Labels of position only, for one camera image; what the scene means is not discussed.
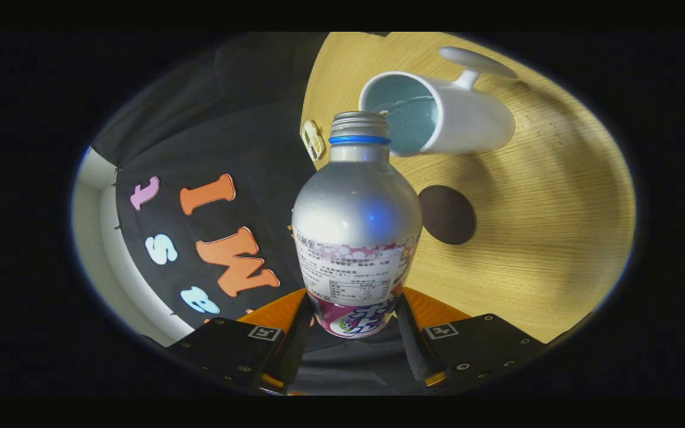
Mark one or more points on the silver juice bottle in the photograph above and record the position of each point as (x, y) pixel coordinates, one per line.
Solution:
(354, 208)

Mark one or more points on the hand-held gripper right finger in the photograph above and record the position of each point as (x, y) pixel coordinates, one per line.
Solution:
(415, 351)

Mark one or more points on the black backdrop cloth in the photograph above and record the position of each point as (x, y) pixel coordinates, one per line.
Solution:
(229, 137)

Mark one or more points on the brown round coaster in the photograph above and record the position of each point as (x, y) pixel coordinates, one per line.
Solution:
(446, 214)

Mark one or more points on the wooden table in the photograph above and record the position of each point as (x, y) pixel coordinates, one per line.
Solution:
(544, 208)

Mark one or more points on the white cup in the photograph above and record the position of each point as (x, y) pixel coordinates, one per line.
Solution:
(470, 122)

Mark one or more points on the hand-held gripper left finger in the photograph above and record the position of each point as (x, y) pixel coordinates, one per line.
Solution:
(292, 351)

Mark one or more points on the white compartment tray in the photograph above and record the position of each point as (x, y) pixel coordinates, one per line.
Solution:
(313, 141)

